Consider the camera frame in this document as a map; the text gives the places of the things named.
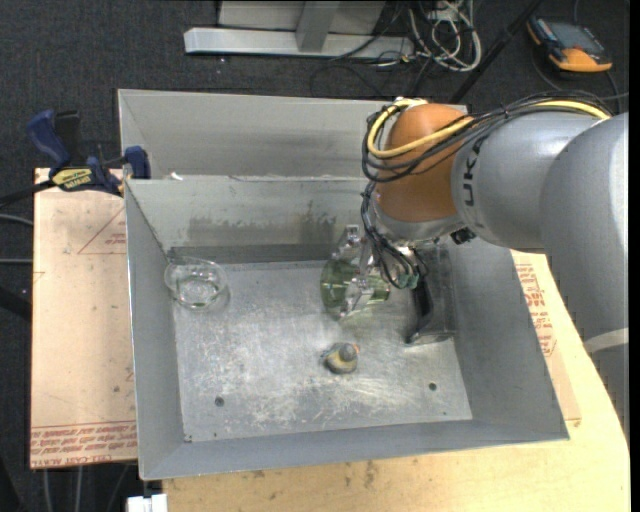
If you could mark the brown cardboard board red print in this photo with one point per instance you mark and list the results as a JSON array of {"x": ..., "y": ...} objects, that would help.
[{"x": 80, "y": 310}]

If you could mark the clear glass bowl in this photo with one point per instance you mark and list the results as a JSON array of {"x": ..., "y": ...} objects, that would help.
[{"x": 196, "y": 285}]

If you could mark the grey and orange toy duck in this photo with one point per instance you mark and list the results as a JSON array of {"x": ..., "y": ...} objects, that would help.
[{"x": 341, "y": 359}]

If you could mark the grey metal bin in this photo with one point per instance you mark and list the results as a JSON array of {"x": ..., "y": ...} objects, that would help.
[{"x": 260, "y": 360}]

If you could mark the green-tinted clear glass dish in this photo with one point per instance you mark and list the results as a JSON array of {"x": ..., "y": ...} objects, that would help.
[{"x": 336, "y": 287}]

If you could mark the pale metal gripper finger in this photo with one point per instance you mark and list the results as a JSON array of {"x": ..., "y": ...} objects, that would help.
[
  {"x": 351, "y": 240},
  {"x": 361, "y": 292}
]

